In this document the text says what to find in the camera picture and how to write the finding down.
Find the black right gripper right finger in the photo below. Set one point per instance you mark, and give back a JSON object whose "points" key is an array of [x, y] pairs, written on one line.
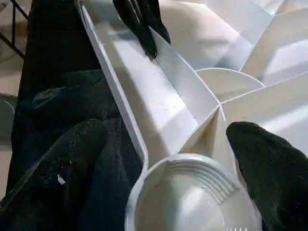
{"points": [[276, 180]]}

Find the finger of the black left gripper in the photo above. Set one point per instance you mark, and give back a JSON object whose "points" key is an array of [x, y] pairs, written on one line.
{"points": [[137, 24], [156, 21]]}

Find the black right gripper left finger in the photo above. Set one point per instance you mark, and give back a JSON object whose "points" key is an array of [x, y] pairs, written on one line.
{"points": [[72, 180]]}

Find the white plastic table top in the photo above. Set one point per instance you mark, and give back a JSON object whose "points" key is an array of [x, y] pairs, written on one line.
{"points": [[168, 96]]}

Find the black plastic mat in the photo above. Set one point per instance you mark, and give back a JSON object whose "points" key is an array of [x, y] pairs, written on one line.
{"points": [[60, 48]]}

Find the black folding table frame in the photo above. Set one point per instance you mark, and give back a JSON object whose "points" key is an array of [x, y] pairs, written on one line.
{"points": [[12, 45]]}

